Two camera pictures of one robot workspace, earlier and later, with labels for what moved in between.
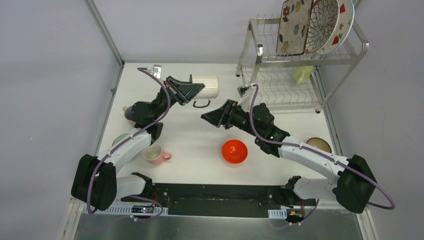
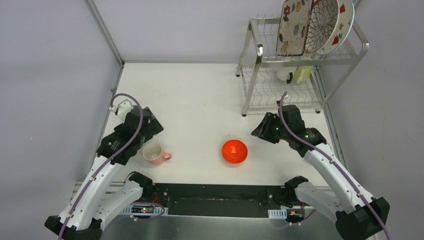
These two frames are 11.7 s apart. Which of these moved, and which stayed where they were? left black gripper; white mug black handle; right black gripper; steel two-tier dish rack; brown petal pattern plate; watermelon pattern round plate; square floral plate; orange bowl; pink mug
Moved: right black gripper; left black gripper; white mug black handle
Stayed: watermelon pattern round plate; brown petal pattern plate; pink mug; orange bowl; square floral plate; steel two-tier dish rack
